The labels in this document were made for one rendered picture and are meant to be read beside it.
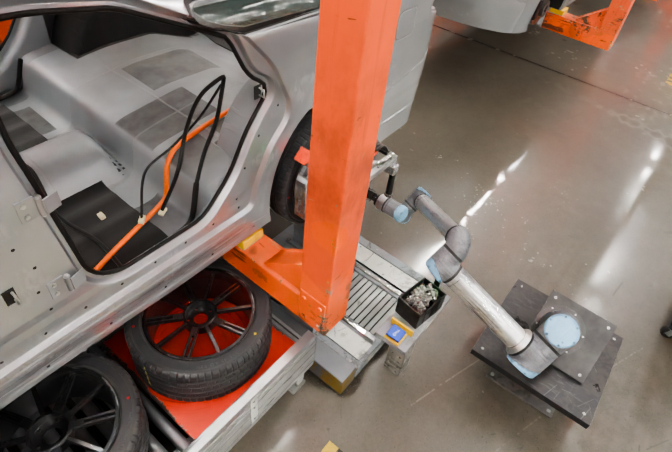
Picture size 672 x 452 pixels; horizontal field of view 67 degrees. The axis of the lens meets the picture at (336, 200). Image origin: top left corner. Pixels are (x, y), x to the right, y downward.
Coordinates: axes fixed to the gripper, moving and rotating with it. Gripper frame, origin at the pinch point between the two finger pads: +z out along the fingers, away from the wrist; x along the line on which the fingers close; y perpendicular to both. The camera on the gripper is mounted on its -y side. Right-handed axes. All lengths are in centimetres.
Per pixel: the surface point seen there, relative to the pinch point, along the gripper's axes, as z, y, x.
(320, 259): -43, -82, -31
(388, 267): -32, 46, -33
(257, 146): 5, -88, -6
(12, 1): 22, -186, -4
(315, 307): -44, -61, -53
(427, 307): -76, -16, -32
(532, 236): -89, 123, 33
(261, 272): -11, -57, -56
